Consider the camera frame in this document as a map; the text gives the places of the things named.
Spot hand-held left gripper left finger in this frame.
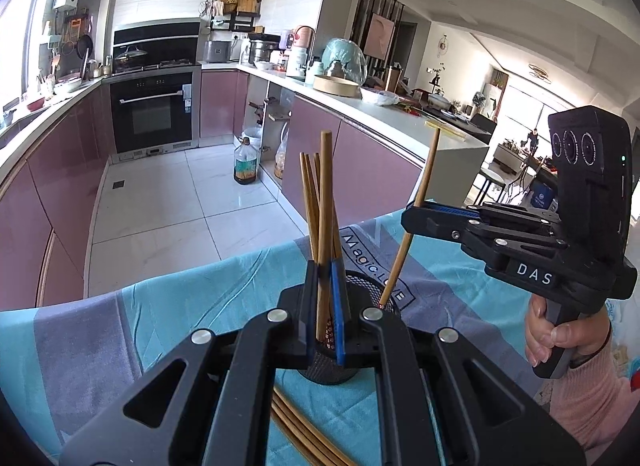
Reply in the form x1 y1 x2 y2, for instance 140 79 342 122
59 260 321 466

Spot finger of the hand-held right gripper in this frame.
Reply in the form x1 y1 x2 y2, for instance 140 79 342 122
401 205 569 260
411 199 562 230

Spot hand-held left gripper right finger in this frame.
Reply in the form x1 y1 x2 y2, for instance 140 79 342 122
329 258 587 466

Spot black mesh utensil holder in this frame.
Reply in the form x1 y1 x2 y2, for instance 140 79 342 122
299 270 404 387

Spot red-tipped bamboo chopstick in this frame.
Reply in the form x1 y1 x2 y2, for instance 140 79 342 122
378 129 442 309
315 131 335 344

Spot bunch of bamboo chopsticks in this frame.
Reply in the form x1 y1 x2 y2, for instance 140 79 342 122
270 150 353 466

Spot person's right forearm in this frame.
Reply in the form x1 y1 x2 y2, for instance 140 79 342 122
547 341 640 452

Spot person's right hand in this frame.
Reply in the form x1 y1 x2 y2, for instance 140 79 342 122
524 293 612 368

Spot blue bin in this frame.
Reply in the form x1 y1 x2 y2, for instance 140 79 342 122
530 181 557 211

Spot green stool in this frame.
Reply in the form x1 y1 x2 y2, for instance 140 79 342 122
470 168 506 207

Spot yellow flat packet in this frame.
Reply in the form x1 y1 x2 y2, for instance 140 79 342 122
425 120 468 139

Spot pink base cabinets with peninsula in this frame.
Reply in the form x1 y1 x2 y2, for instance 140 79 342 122
200 63 490 241

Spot blue and grey tablecloth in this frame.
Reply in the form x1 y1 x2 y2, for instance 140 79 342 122
0 208 556 466

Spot plastic-wrapped bowl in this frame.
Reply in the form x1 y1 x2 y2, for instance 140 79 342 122
360 86 401 106

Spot clear plastic bag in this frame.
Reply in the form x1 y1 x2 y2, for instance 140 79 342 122
274 128 291 181

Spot round bamboo steamer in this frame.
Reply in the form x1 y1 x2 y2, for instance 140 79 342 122
313 74 361 96

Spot cooking oil bottle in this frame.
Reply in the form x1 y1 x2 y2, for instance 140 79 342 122
233 136 259 185

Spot teal mesh food cover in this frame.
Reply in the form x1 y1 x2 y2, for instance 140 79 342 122
320 38 368 84

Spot white jar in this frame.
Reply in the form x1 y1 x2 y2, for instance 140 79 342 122
287 46 307 77

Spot steel stock pot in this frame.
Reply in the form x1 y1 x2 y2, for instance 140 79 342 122
248 34 281 64

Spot black built-in oven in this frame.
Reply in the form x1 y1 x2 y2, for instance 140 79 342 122
109 70 196 154

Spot silver rice cooker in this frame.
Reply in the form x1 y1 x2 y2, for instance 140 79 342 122
204 40 232 64

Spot pink base cabinets under window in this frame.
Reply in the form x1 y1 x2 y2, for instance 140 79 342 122
0 76 113 311

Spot glass-lidded pot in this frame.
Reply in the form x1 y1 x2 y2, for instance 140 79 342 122
114 46 148 71

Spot black range hood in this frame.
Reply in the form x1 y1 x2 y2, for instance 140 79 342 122
113 20 202 71

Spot kitchen window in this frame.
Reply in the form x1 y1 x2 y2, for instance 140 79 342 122
0 0 56 106

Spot framed wall picture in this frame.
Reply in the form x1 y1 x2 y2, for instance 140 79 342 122
362 13 396 60

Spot black wall rack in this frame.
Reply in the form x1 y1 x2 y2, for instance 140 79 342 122
204 0 262 31

